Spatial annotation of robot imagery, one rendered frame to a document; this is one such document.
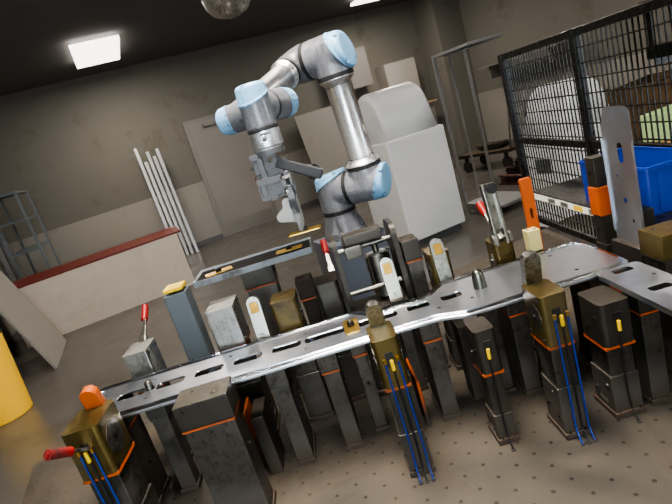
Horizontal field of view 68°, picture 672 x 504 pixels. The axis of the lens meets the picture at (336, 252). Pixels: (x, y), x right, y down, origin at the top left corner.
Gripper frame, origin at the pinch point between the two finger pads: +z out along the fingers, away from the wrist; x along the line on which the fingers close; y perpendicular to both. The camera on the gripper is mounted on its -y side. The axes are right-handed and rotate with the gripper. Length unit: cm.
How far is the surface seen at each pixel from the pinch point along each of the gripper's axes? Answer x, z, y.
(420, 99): -400, -15, -116
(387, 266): -7.8, 19.2, -17.7
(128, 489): 30, 39, 51
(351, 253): -10.3, 13.5, -9.3
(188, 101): -809, -125, 198
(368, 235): -11.1, 10.2, -15.2
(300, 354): 12.9, 27.5, 9.1
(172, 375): 3, 27, 44
